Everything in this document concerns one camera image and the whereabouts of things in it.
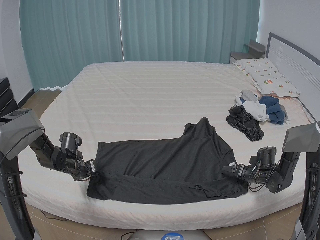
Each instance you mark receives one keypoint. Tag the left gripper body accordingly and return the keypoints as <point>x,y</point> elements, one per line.
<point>87,170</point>

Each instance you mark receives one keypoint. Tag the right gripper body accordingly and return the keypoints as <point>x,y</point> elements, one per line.
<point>243,173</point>

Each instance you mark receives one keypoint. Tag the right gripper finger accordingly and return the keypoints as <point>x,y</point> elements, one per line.
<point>230,170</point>

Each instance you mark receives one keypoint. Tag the black T-shirt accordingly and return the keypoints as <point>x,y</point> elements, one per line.
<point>162,164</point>

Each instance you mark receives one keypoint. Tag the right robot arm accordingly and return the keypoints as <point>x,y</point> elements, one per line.
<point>287,164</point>

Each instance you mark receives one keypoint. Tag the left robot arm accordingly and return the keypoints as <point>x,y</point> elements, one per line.
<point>22,131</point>

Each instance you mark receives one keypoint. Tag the pile of clothes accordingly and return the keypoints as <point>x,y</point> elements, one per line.
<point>246,126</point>

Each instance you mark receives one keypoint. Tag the bed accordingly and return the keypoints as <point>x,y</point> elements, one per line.
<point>150,96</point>

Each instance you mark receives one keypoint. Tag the white printed pillow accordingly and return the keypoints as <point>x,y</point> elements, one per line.
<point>267,75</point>

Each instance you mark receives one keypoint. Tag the black chest of drawers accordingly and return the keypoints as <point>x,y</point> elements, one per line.
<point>7,96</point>

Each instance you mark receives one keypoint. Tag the grey bedside table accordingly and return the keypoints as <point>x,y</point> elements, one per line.
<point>247,53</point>

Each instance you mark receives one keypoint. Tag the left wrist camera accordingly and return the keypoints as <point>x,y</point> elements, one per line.
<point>79,154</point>

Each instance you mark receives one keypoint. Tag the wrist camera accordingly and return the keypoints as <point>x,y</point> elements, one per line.
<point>79,154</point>
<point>255,159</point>

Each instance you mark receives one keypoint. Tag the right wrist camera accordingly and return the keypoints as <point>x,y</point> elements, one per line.
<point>255,159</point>

